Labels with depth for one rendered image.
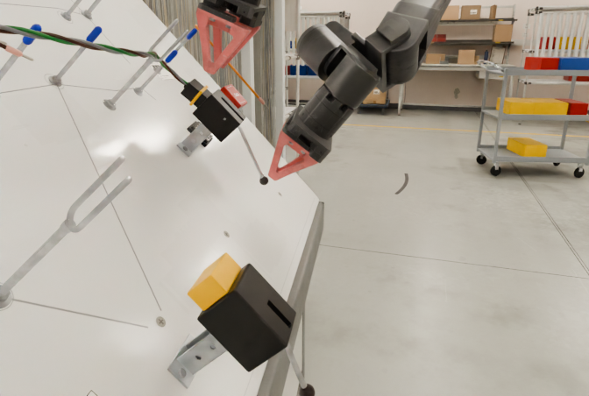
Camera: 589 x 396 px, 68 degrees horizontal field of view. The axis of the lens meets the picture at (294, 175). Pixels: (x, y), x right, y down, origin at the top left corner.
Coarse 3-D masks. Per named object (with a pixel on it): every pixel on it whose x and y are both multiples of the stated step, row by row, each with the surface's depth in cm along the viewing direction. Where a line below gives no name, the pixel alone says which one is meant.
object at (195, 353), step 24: (240, 288) 34; (264, 288) 36; (216, 312) 34; (240, 312) 33; (264, 312) 34; (288, 312) 37; (192, 336) 40; (216, 336) 34; (240, 336) 34; (264, 336) 34; (288, 336) 35; (192, 360) 37; (240, 360) 35; (264, 360) 34
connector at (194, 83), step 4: (192, 80) 61; (196, 80) 62; (188, 84) 59; (192, 84) 59; (196, 84) 61; (200, 84) 62; (184, 88) 59; (188, 88) 59; (192, 88) 59; (196, 88) 59; (200, 88) 60; (184, 92) 60; (188, 92) 60; (192, 92) 59; (196, 92) 59; (204, 92) 61; (208, 92) 62; (184, 96) 60; (188, 96) 60; (192, 96) 60; (200, 96) 60; (204, 96) 60; (208, 96) 60; (188, 100) 60; (196, 100) 60; (200, 100) 60; (204, 100) 60; (196, 104) 60; (200, 104) 60
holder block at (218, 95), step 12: (216, 96) 60; (204, 108) 60; (216, 108) 59; (228, 108) 60; (204, 120) 60; (216, 120) 60; (228, 120) 60; (240, 120) 61; (216, 132) 61; (228, 132) 61
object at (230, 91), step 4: (224, 88) 84; (228, 88) 85; (232, 88) 87; (224, 92) 84; (228, 92) 84; (232, 92) 85; (236, 92) 87; (228, 96) 84; (232, 96) 84; (236, 96) 85; (240, 96) 87; (232, 100) 84; (236, 100) 84; (240, 100) 86; (244, 100) 88; (236, 104) 84; (240, 104) 84; (244, 104) 87
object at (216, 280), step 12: (216, 264) 35; (228, 264) 36; (204, 276) 35; (216, 276) 34; (228, 276) 35; (192, 288) 34; (204, 288) 34; (216, 288) 34; (228, 288) 34; (204, 300) 34; (216, 300) 34
